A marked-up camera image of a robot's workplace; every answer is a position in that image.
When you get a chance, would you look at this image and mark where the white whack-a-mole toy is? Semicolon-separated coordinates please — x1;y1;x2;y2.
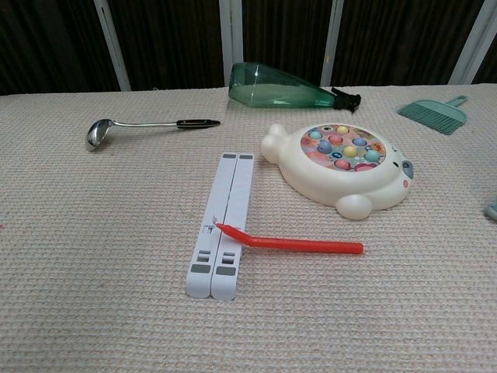
260;122;415;221

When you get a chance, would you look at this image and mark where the white folding laptop stand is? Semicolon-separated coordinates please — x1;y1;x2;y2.
185;152;255;301

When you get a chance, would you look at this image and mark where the red bent plastic stick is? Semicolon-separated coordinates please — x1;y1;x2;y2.
215;222;365;256

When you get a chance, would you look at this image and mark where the green spray bottle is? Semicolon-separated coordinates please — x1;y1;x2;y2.
228;61;362;114

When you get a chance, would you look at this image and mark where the beige woven tablecloth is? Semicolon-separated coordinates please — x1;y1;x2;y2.
0;83;497;373

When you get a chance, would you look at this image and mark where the teal mini brush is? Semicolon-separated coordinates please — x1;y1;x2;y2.
397;99;451;131

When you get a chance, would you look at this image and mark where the white frame post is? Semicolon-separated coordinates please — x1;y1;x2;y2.
92;0;131;92
450;0;497;85
319;0;345;87
218;0;244;89

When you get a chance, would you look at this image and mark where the steel ladle black handle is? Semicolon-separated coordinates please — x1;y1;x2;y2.
85;118;221;152

